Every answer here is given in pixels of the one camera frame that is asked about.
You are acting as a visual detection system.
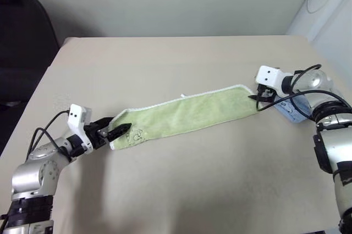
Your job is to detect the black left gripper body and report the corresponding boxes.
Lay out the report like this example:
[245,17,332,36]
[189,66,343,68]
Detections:
[83,122,111,150]

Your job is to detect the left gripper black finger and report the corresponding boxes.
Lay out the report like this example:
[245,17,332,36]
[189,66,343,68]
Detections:
[105,123,133,142]
[94,117,114,128]

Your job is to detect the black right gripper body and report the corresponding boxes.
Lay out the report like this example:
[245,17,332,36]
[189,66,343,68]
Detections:
[256,83,277,103]

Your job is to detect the light green towel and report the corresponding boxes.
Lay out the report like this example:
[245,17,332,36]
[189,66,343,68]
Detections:
[108,83,261,151]

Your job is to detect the light blue box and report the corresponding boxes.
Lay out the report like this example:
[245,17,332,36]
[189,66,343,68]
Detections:
[274,94,315,124]

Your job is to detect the black office chair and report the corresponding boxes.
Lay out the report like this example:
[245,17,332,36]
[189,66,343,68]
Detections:
[0,0,61,106]

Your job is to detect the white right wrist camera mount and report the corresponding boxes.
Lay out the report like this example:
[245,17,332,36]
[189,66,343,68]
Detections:
[254,65,293,98]

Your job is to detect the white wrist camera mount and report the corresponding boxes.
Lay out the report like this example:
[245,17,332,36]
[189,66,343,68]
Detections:
[254,65,293,98]
[67,103,93,153]

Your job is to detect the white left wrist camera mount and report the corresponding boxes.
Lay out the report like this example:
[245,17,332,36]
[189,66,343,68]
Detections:
[67,103,93,153]

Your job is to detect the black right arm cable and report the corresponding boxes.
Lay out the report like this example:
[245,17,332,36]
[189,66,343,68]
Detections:
[255,64,352,113]

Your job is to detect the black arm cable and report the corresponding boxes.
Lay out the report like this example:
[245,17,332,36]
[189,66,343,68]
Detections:
[255,64,352,113]
[28,110,73,161]

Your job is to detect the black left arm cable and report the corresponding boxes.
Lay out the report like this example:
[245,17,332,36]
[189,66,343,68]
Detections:
[28,110,73,161]

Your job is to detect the white panel with thin cable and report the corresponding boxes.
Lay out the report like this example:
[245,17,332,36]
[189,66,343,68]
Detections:
[285,0,352,53]

